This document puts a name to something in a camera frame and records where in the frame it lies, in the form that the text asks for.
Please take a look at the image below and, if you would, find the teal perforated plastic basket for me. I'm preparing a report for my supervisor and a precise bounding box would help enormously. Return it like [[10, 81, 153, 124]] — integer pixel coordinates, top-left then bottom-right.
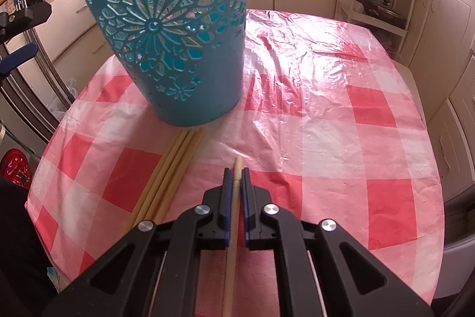
[[85, 0, 246, 127]]

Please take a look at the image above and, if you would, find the red white checkered tablecloth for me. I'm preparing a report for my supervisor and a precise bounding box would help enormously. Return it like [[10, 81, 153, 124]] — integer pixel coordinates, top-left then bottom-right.
[[26, 10, 444, 302]]

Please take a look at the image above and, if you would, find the wooden chopstick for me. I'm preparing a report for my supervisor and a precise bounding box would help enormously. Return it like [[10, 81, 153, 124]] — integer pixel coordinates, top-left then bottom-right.
[[124, 130, 189, 233], [221, 157, 243, 317], [138, 129, 197, 223], [153, 128, 205, 224]]

